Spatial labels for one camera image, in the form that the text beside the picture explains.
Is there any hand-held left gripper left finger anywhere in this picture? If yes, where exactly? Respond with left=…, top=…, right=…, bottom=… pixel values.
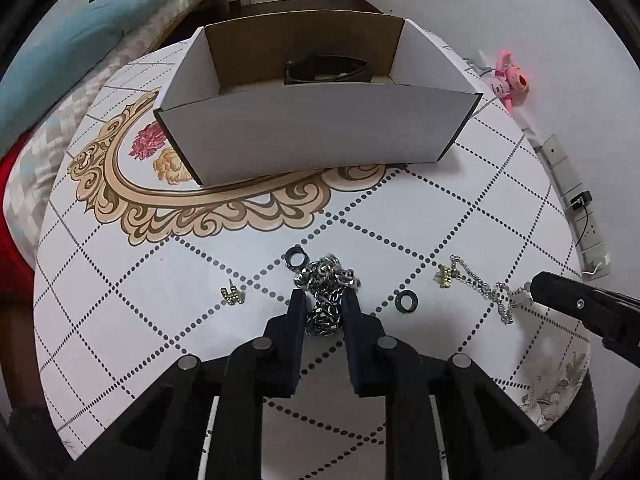
left=60, top=289, right=307, bottom=480

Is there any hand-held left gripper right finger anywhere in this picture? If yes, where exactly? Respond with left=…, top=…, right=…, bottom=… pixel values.
left=341, top=290, right=596, bottom=480

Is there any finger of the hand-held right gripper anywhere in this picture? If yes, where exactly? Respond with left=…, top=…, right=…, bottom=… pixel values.
left=530, top=271, right=640, bottom=361

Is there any chunky silver chain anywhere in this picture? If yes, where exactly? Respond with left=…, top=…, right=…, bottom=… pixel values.
left=291, top=255, right=362, bottom=338

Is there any silver necklace with gold pendant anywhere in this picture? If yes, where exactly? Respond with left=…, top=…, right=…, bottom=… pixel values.
left=434, top=254, right=533, bottom=326

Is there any white cardboard box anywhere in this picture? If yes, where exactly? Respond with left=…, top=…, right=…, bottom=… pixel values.
left=152, top=10, right=484, bottom=187

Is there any gold stud earring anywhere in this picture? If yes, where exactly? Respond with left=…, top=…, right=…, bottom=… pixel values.
left=220, top=280, right=245, bottom=306

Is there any white power strip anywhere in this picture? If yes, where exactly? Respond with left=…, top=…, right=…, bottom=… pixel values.
left=542, top=134, right=612, bottom=278

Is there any pink pig toy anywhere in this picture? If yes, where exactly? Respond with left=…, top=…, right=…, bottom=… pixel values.
left=482, top=50, right=532, bottom=111

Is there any red cloth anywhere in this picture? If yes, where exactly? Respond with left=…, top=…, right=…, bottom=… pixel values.
left=0, top=132, right=37, bottom=311

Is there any grey patterned quilt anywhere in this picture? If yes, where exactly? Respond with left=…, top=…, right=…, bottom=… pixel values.
left=2, top=0, right=226, bottom=271

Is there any blue blanket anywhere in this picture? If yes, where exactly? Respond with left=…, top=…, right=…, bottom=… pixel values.
left=0, top=0, right=221, bottom=156

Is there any white cable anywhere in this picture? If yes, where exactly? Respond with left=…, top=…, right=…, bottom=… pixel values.
left=582, top=255, right=612, bottom=277

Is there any black cable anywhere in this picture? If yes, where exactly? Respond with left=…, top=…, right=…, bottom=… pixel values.
left=574, top=205, right=592, bottom=249

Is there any black leather bracelet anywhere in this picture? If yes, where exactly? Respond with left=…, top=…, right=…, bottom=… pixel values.
left=284, top=55, right=373, bottom=86

